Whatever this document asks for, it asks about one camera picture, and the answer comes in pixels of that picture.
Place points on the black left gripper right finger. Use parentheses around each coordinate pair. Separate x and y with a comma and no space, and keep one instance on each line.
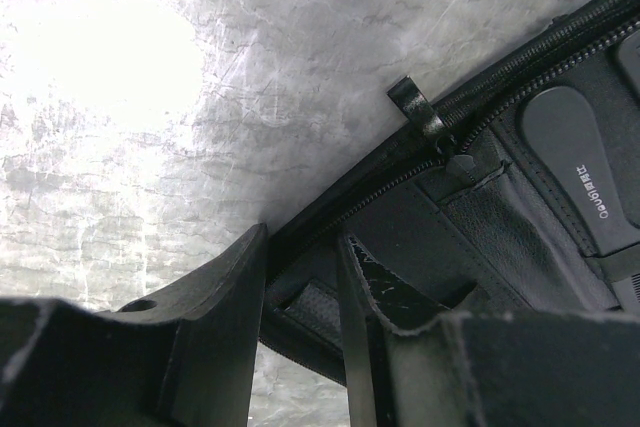
(411,361)

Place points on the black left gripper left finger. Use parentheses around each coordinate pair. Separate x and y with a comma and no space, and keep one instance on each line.
(181,356)

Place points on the black zipper tool case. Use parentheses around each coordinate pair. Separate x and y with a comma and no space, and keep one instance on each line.
(457,204)

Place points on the black handled razor comb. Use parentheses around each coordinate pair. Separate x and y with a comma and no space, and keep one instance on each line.
(560,127)

